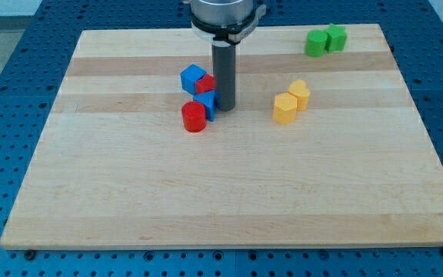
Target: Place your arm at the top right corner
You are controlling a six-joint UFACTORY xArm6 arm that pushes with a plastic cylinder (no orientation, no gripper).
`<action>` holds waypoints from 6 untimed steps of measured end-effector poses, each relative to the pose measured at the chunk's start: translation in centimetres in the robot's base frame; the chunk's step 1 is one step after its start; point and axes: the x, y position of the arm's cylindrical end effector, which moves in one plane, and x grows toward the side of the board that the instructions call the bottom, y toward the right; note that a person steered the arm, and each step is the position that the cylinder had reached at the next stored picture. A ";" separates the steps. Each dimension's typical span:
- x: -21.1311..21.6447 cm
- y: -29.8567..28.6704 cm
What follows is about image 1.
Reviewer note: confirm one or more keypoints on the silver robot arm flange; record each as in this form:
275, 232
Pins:
225, 23

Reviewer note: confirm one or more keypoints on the red cylinder block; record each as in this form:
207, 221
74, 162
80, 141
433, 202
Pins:
193, 114

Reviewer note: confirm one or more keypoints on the blue triangular block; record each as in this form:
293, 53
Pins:
208, 101

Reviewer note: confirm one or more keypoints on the small red block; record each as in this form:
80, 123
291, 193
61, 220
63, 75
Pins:
205, 84

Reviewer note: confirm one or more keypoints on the yellow hexagon block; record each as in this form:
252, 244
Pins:
284, 108

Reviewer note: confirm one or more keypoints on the blue cube block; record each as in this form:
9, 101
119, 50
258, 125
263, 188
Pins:
190, 76

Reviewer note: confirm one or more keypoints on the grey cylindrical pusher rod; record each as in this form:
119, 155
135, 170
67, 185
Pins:
224, 65

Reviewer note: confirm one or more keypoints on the yellow heart block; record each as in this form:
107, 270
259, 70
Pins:
299, 90

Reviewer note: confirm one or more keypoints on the light wooden board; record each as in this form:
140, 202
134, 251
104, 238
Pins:
115, 169

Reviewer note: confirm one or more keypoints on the green cylinder block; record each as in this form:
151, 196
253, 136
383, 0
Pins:
315, 43

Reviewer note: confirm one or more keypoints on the green star block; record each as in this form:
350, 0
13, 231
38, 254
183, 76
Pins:
337, 38

